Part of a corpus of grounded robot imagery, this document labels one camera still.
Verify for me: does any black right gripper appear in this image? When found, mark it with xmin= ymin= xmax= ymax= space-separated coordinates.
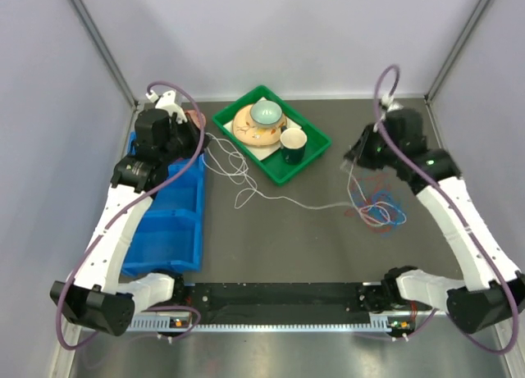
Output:
xmin=343 ymin=122 xmax=401 ymax=171

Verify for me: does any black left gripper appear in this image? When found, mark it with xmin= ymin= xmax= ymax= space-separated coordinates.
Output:
xmin=160 ymin=112 xmax=212 ymax=165

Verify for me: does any red cable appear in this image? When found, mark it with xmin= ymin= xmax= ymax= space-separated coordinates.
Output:
xmin=344 ymin=172 xmax=405 ymax=235

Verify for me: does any blue cable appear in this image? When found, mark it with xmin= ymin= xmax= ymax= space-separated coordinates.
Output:
xmin=350 ymin=171 xmax=408 ymax=235

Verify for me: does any white cable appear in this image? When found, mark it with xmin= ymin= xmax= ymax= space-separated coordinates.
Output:
xmin=203 ymin=134 xmax=395 ymax=225

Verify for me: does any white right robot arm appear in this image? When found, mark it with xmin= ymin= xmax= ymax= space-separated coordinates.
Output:
xmin=344 ymin=95 xmax=524 ymax=335

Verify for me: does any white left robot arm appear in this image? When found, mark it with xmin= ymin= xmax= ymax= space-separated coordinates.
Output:
xmin=50 ymin=84 xmax=208 ymax=350

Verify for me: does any red patterned small plate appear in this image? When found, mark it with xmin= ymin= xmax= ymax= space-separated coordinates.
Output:
xmin=185 ymin=110 xmax=206 ymax=130

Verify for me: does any green plastic tray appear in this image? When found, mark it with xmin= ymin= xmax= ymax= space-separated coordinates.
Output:
xmin=212 ymin=85 xmax=331 ymax=186

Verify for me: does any beige patterned bowl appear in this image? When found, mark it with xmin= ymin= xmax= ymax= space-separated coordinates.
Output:
xmin=231 ymin=104 xmax=287 ymax=147

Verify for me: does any dark green mug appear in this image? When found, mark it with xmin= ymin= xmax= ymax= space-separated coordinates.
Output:
xmin=280 ymin=126 xmax=308 ymax=165

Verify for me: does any light teal bowl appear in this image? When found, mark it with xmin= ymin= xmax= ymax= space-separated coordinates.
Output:
xmin=249 ymin=99 xmax=282 ymax=128

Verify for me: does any blue plastic bin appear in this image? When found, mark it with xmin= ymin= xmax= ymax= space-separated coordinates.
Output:
xmin=121 ymin=154 xmax=206 ymax=276

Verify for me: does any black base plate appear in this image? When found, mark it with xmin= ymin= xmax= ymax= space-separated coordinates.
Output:
xmin=139 ymin=281 xmax=415 ymax=326

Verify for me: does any grey slotted cable duct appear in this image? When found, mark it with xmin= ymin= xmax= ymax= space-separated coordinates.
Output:
xmin=127 ymin=315 xmax=392 ymax=333

